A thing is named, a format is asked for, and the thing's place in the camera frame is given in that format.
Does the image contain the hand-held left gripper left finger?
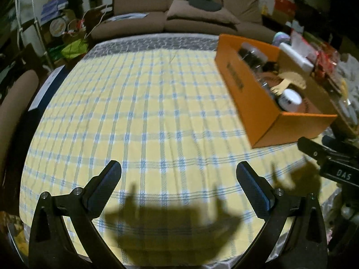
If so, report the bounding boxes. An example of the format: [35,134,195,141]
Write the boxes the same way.
[28,160,123,269]

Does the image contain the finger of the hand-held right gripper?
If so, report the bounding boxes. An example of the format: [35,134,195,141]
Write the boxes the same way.
[297,136,337,163]
[322,135,359,158]

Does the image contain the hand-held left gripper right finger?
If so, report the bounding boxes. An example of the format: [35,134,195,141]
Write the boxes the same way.
[233,161,328,269]

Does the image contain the brown leather stitched pouch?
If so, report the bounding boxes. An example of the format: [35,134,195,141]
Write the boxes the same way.
[261,71,326,115]

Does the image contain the orange cardboard box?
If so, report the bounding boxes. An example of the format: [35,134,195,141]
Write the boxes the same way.
[215,34,339,149]

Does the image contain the glass jar grey lid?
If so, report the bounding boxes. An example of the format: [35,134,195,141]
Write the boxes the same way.
[238,43,269,72]

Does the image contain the white round jar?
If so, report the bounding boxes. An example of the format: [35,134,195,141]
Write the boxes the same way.
[276,89,304,112]

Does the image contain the clear glass jar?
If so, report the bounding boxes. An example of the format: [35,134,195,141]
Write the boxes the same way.
[256,71,277,98]

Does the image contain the yellow plaid tablecloth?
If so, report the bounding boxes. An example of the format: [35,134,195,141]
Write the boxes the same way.
[20,43,340,269]

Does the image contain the white tissue box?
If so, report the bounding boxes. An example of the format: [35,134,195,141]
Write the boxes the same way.
[278,31,316,75]

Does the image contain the white paper sheet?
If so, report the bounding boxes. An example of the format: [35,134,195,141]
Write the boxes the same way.
[29,65,67,112]

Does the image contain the pastel round container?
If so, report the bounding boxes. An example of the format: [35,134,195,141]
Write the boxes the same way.
[273,32,291,46]

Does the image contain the brown chair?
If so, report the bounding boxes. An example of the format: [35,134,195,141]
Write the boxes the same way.
[0,70,40,158]

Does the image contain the green bag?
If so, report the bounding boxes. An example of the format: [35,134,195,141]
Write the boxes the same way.
[60,41,88,60]

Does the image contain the grey stone-pattern blanket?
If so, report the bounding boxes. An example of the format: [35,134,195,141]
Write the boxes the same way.
[83,34,223,60]

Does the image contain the red cardboard box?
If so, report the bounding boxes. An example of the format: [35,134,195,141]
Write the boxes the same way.
[273,0,297,19]

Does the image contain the round printed tin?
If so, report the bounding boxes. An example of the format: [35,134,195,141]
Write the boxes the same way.
[49,17,68,37]

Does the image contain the brown cushion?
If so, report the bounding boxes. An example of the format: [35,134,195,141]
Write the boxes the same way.
[166,0,241,25]

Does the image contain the white metal rack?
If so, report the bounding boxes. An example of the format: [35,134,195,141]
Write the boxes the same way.
[15,0,54,71]

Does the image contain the blue stacked boxes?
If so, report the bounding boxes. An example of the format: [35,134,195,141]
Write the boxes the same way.
[41,0,70,25]

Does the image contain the brown sofa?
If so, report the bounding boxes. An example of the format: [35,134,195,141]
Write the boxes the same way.
[91,0,281,41]

